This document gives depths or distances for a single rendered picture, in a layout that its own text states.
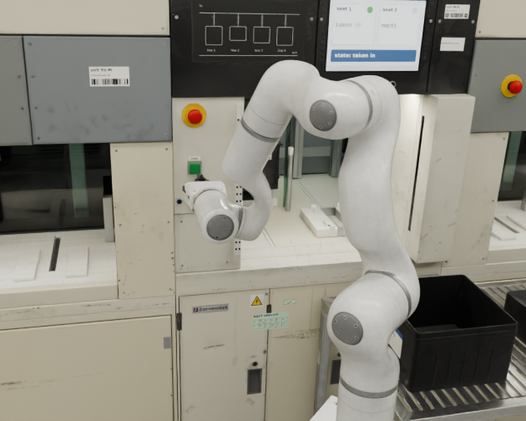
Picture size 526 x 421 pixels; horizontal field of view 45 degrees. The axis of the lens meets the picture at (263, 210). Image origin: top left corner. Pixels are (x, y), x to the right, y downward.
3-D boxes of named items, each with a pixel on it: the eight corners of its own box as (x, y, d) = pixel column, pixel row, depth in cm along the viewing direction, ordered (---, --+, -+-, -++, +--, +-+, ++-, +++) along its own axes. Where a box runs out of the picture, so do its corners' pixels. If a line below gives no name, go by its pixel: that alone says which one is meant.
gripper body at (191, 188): (189, 219, 152) (184, 203, 162) (230, 216, 154) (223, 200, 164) (189, 190, 149) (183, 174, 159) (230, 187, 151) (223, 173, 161)
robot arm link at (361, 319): (407, 377, 132) (422, 275, 123) (366, 423, 118) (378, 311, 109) (356, 356, 138) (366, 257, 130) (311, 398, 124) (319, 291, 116)
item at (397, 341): (367, 333, 181) (373, 280, 175) (455, 325, 187) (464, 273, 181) (408, 393, 156) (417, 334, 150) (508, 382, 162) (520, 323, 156)
